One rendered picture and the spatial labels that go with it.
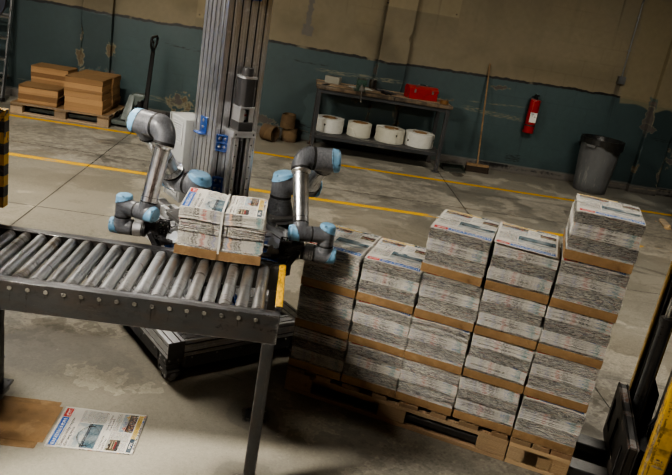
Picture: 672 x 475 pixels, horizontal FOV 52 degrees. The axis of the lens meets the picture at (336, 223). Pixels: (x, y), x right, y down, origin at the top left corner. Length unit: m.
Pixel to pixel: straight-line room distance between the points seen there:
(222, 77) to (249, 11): 0.35
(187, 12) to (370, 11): 2.46
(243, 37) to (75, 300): 1.58
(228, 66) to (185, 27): 6.31
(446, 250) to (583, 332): 0.70
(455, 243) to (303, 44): 6.85
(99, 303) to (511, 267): 1.75
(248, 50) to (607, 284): 2.04
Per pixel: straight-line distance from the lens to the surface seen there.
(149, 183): 3.17
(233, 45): 3.56
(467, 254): 3.19
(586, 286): 3.19
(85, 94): 9.15
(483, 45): 10.03
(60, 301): 2.76
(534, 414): 3.46
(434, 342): 3.36
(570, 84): 10.45
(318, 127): 9.32
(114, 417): 3.42
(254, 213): 3.01
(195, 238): 3.04
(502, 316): 3.27
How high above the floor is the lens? 1.96
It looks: 18 degrees down
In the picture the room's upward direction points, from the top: 10 degrees clockwise
